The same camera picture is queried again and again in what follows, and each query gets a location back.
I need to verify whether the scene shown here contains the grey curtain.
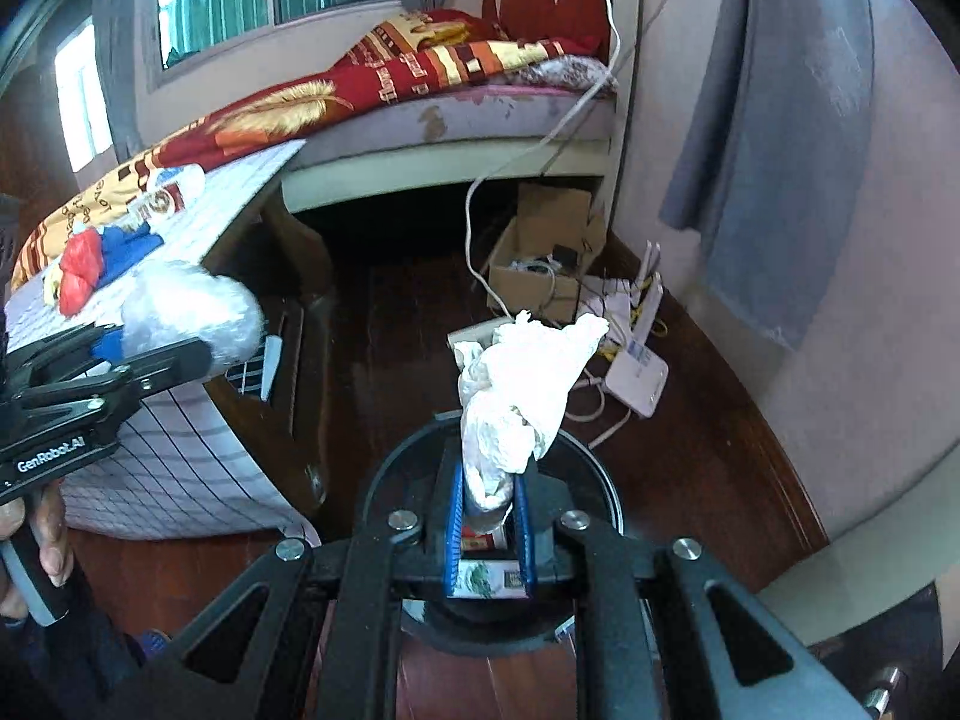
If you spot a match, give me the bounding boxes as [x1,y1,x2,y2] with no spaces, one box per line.
[91,0,155,162]

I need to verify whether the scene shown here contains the red plastic bag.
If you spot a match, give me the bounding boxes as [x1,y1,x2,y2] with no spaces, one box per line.
[58,229,106,316]

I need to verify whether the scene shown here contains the cardboard box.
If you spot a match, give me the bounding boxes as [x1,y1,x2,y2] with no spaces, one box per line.
[486,181,607,323]

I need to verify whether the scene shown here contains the white plastic bag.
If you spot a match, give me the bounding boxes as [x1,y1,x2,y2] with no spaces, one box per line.
[452,311,610,511]

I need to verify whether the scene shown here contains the window with grey frame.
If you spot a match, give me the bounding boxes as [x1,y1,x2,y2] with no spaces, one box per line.
[146,0,432,95]

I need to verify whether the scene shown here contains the green curtain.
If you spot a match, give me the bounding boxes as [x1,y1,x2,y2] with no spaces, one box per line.
[157,0,412,67]

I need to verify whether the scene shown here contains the white plastic packet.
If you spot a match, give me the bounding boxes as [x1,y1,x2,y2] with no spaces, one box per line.
[146,163,207,205]

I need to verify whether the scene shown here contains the metal door knob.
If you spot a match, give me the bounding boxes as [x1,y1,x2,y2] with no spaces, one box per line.
[861,666,902,717]

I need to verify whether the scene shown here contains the black round bin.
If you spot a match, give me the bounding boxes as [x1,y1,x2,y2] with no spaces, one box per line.
[367,409,625,653]

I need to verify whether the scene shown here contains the yellow cable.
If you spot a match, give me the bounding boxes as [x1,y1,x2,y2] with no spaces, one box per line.
[600,292,670,362]

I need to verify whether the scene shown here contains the person's leg dark trousers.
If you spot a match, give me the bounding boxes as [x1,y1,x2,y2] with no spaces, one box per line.
[0,592,143,720]

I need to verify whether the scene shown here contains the small white network box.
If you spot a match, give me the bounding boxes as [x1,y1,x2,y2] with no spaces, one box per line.
[577,274,632,342]

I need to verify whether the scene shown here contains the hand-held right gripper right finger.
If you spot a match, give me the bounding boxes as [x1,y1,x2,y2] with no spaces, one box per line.
[514,463,893,720]

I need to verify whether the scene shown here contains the white checked tablecloth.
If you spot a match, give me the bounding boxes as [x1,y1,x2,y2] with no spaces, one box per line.
[4,139,308,541]

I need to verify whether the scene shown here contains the white router with antennas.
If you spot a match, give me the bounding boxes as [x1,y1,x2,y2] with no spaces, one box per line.
[604,240,670,419]

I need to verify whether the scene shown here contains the grey hanging cloth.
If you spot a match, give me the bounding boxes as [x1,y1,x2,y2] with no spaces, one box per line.
[660,0,877,352]

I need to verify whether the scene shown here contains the fuzzy grey blanket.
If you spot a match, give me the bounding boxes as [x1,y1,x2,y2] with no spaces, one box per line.
[517,55,620,95]

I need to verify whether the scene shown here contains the person's left hand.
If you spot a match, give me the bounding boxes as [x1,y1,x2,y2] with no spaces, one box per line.
[0,481,74,620]

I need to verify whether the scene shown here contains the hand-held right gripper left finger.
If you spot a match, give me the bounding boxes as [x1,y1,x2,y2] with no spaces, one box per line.
[139,457,466,720]

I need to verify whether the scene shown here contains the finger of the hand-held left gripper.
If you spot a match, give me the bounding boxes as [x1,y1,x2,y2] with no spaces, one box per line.
[4,322,128,395]
[15,337,215,458]

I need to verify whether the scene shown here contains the small printed carton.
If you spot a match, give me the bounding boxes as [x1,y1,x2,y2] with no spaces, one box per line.
[454,525,527,601]

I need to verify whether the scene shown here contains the white power strip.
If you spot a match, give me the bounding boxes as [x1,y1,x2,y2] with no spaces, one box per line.
[448,317,526,351]

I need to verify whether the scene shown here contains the thin white cable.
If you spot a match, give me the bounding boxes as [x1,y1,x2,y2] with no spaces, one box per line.
[562,373,637,452]

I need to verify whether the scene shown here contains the thick white cable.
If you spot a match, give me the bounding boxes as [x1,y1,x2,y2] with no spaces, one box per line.
[465,0,623,316]

